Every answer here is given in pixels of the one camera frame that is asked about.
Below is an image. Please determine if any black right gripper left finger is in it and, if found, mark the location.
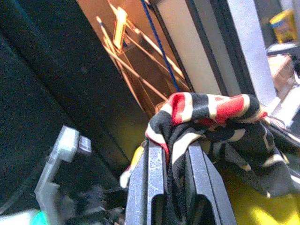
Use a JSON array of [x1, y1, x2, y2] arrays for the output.
[[125, 140, 168, 225]]

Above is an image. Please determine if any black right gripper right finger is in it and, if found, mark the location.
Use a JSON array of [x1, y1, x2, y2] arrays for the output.
[[188, 141, 237, 225]]

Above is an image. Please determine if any red black white striped garment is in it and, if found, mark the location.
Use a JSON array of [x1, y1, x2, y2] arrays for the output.
[[119, 91, 300, 225]]

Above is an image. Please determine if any wooden clothes peg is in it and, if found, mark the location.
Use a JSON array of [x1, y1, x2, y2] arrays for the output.
[[113, 6, 128, 50]]

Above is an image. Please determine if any yellow laundry basket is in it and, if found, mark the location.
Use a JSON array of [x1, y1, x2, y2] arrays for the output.
[[224, 167, 300, 225]]

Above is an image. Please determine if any copper rod drying rack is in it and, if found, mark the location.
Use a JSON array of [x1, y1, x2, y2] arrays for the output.
[[95, 0, 192, 112]]

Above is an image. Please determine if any black framed frosted door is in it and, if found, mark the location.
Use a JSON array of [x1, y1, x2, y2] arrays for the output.
[[149, 0, 257, 97]]

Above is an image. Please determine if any yellow box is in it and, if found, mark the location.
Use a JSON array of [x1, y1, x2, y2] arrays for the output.
[[269, 9, 299, 45]]

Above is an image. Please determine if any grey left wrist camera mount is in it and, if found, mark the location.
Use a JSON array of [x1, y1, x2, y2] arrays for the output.
[[34, 125, 92, 225]]

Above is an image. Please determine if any blue cord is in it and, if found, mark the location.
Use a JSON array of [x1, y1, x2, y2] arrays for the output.
[[140, 0, 181, 92]]

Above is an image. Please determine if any white door post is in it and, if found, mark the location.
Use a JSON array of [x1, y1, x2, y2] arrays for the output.
[[225, 0, 278, 100]]

